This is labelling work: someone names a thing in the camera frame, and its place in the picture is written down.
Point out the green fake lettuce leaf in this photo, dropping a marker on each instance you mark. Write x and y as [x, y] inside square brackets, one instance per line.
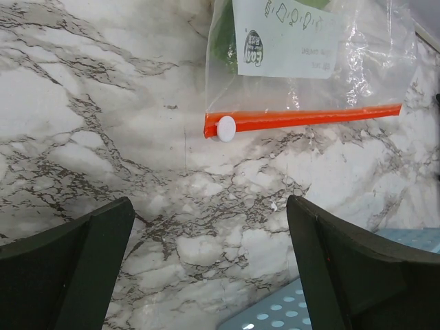
[276, 38]

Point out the light blue plastic basket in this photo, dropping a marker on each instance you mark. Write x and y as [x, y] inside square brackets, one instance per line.
[308, 301]

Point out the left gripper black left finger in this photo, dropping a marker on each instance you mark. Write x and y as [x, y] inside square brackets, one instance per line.
[63, 278]

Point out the clear zip bag orange seal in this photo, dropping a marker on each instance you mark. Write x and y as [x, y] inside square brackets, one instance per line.
[375, 63]

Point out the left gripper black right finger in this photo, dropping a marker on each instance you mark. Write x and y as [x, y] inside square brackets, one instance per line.
[379, 284]

